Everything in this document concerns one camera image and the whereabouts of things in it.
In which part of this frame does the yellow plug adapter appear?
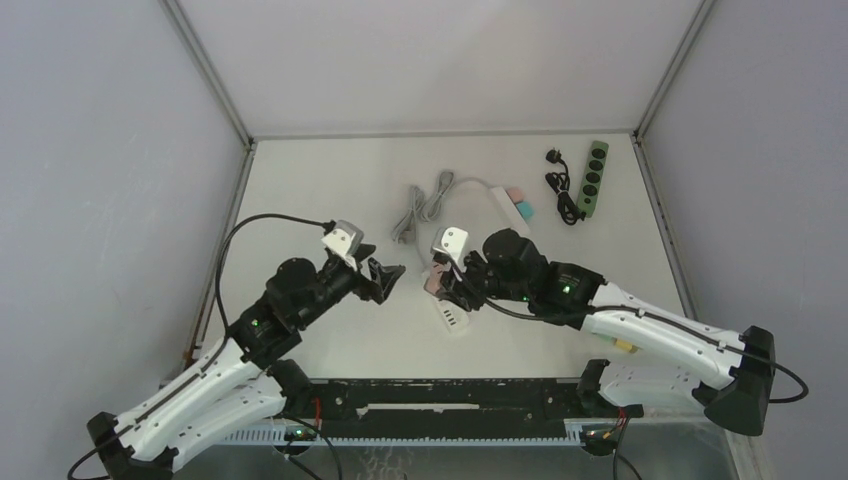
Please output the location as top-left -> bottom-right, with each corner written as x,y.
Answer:
614,339 -> 640,354

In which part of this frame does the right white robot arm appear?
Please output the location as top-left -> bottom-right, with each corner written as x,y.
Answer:
425,227 -> 809,437

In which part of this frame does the grey cord of far strip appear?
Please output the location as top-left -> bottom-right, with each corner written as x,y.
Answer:
389,184 -> 432,270

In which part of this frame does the teal plug adapter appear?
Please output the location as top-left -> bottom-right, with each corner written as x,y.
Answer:
515,202 -> 535,220

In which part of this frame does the green power strip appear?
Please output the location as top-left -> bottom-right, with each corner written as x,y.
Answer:
577,141 -> 609,219

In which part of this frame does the black coiled power cord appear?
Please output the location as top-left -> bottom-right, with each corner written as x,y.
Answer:
544,148 -> 587,227

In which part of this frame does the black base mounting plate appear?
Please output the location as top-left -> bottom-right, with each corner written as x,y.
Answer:
284,378 -> 644,435

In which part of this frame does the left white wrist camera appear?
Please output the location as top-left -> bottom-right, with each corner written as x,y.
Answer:
321,220 -> 364,272

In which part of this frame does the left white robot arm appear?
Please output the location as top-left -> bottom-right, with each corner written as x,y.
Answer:
87,244 -> 406,479

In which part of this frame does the left black camera cable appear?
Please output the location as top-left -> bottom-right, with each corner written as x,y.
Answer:
66,213 -> 336,480

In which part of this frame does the pink plug adapter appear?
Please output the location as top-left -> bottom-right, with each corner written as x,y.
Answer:
505,187 -> 526,205
423,274 -> 443,297
429,262 -> 451,278

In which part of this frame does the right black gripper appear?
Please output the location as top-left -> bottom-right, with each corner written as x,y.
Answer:
436,251 -> 531,314

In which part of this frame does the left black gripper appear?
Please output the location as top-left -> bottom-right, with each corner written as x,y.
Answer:
296,243 -> 404,328

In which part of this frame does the white power strip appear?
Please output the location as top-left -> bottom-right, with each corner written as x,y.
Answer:
488,186 -> 531,237
422,270 -> 470,336

